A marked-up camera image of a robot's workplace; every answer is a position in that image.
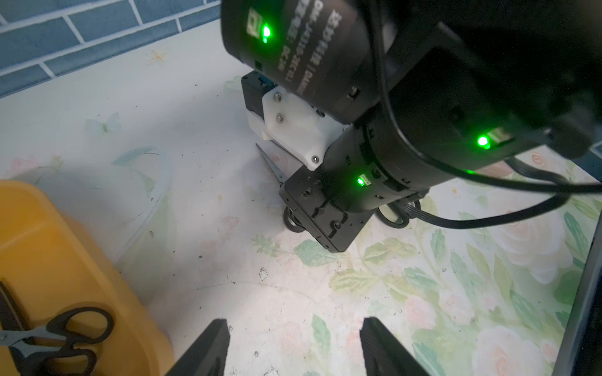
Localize yellow plastic storage box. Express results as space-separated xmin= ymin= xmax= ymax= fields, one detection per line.
xmin=1 ymin=180 xmax=175 ymax=375

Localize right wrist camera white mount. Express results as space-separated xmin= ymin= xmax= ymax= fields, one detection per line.
xmin=241 ymin=71 xmax=347 ymax=171

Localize large dark blue scissors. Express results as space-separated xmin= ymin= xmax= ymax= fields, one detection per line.
xmin=376 ymin=201 xmax=415 ymax=229

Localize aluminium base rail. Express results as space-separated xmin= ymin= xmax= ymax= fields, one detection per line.
xmin=552 ymin=197 xmax=601 ymax=375

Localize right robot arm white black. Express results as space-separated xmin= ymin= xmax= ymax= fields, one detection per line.
xmin=221 ymin=1 xmax=601 ymax=253

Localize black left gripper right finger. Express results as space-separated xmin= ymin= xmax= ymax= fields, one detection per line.
xmin=360 ymin=317 xmax=429 ymax=376

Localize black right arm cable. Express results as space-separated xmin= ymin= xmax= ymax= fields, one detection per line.
xmin=366 ymin=0 xmax=602 ymax=230

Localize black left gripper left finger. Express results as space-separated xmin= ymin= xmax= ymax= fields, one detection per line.
xmin=166 ymin=319 xmax=230 ymax=376

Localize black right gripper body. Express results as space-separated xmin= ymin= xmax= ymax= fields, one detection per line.
xmin=279 ymin=166 xmax=376 ymax=253

